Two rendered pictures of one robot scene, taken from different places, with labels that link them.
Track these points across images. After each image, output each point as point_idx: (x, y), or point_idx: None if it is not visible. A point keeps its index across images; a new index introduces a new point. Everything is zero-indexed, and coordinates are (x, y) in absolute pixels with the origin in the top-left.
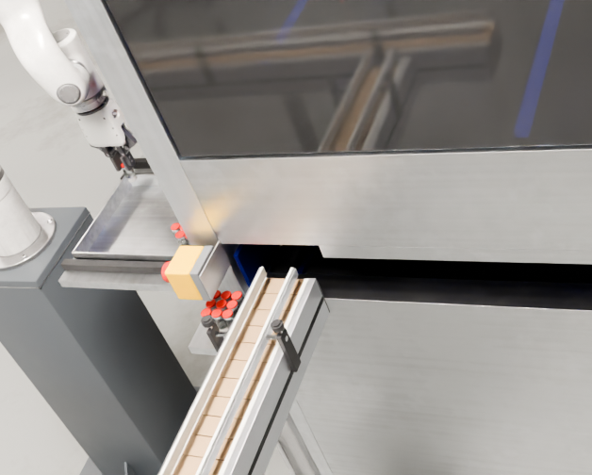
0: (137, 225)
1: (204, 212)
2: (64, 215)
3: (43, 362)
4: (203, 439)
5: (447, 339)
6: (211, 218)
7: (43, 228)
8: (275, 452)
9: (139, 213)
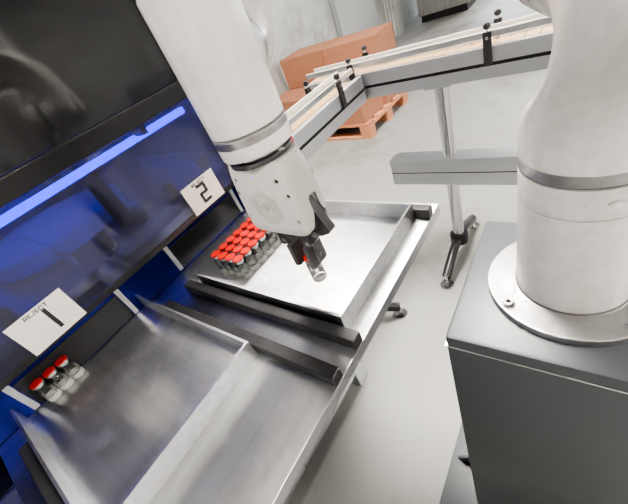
0: (341, 256)
1: None
2: (487, 325)
3: None
4: (304, 118)
5: None
6: None
7: (515, 291)
8: (409, 449)
9: (336, 273)
